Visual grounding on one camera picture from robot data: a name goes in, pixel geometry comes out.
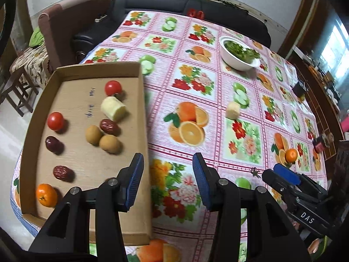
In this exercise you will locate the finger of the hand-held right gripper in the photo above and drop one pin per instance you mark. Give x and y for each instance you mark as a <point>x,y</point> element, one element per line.
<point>286,172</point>
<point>272,178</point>

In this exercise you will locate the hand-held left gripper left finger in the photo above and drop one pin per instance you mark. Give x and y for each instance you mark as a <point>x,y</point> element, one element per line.
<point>135,180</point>

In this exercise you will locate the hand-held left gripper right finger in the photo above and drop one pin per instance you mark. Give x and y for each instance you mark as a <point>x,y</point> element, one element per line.
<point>203,185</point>

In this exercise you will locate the small orange mandarin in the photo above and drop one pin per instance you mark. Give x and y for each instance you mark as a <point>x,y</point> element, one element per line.
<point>47,195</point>
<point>291,155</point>

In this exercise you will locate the tan longan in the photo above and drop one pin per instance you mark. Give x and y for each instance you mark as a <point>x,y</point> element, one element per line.
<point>93,134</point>
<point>110,143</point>

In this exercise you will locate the cardboard tray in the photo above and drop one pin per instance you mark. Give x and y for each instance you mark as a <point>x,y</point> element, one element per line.
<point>81,158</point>

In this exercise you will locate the dark red date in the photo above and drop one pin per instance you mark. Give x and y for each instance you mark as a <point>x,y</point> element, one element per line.
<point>63,172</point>
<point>54,144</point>
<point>109,127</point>

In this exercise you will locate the pale yellow sugarcane piece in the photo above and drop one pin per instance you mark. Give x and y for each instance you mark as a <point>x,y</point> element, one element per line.
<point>113,109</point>
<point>233,110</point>

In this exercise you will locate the red tomato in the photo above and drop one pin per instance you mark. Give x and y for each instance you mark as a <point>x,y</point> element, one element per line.
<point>113,88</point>
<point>55,121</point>

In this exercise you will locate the small dark star-shaped item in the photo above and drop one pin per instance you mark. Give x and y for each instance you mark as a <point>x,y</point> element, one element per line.
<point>255,172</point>

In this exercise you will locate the red can on sideboard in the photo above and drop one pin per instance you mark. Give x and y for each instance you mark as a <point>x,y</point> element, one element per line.
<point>323,142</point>

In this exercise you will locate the wooden side cabinet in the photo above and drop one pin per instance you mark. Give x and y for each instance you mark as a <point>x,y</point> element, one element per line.
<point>321,109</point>

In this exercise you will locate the small black container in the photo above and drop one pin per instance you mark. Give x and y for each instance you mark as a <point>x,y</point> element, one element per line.
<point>300,87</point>

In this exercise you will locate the floral fruit print tablecloth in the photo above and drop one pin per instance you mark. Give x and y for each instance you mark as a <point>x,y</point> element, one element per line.
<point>220,87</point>

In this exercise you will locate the white bowl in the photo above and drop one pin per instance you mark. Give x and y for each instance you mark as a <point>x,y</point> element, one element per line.
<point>234,62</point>

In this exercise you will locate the green leafy vegetables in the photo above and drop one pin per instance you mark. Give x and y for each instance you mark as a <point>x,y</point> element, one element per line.
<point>240,49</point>

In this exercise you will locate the wooden stool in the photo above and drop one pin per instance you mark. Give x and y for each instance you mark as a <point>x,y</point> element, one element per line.
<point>16,95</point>

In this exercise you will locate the floral seat cover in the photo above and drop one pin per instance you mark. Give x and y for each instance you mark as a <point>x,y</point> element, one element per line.
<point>27,60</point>

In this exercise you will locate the power strip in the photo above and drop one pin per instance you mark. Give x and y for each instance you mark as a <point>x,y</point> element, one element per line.
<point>101,18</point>

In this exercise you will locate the red plastic item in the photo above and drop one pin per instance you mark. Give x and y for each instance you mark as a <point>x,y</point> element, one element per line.
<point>195,13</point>

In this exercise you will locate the green cushion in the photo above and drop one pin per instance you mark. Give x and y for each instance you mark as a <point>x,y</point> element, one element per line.
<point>35,36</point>

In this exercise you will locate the brown armchair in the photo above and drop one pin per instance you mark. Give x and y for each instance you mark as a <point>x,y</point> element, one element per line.
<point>68,13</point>

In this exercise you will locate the black leather sofa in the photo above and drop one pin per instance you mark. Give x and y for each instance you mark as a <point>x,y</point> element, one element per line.
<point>163,2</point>

